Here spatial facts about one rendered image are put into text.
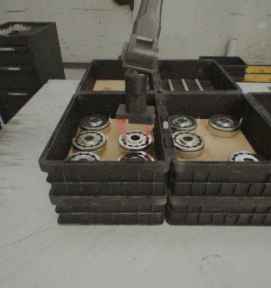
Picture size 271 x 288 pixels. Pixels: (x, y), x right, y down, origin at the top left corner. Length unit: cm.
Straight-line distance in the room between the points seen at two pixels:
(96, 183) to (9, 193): 37
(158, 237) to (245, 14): 378
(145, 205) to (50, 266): 27
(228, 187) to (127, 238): 29
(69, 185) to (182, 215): 30
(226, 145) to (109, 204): 41
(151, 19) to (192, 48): 351
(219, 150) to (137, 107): 29
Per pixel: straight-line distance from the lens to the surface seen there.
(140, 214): 67
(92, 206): 65
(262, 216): 75
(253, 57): 438
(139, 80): 61
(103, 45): 409
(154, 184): 58
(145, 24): 59
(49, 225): 75
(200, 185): 61
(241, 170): 59
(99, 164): 54
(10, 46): 220
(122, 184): 59
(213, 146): 79
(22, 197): 85
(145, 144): 71
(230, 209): 70
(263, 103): 98
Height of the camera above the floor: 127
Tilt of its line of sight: 36 degrees down
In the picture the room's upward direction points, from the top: straight up
